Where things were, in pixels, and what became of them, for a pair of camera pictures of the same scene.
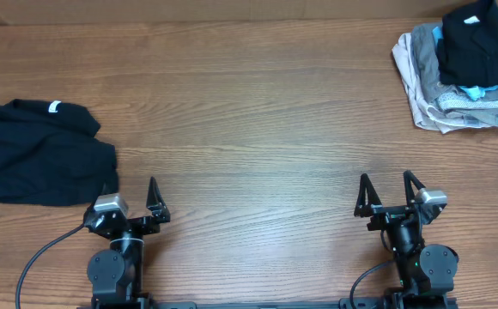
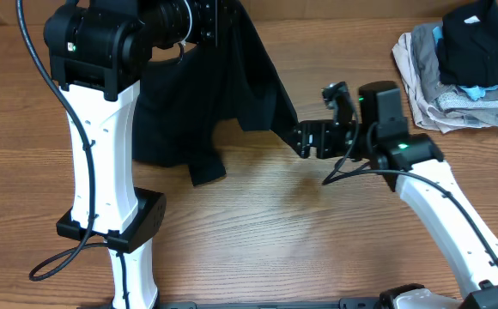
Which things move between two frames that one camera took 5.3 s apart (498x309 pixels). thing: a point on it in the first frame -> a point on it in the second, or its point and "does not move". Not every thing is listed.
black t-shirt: x=41 y=154 -> x=178 y=104
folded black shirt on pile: x=479 y=48 does not move
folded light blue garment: x=477 y=93 does not move
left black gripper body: x=144 y=226 -> x=205 y=22
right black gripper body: x=386 y=216 -> x=333 y=141
